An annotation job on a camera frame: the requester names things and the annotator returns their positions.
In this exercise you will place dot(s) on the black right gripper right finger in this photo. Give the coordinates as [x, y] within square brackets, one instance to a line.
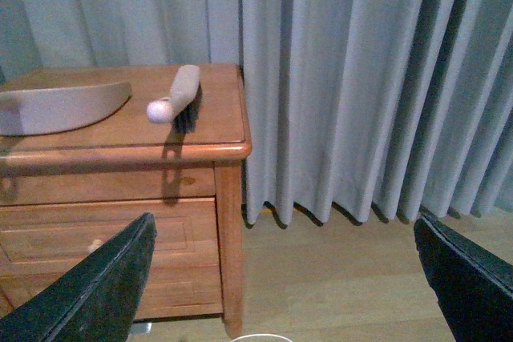
[473, 286]

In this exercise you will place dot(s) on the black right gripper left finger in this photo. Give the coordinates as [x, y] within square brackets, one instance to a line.
[97, 299]

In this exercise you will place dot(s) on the beige plastic dustpan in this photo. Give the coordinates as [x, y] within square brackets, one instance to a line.
[54, 110]

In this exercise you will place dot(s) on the beige hand brush black bristles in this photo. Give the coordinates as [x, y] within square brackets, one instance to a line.
[182, 104]

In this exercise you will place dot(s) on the wooden nightstand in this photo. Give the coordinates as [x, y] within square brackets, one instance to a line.
[60, 192]

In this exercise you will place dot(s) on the white round bin rim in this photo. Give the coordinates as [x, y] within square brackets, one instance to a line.
[262, 337]

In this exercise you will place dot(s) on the light grey curtain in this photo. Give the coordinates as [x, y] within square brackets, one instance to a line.
[396, 106]

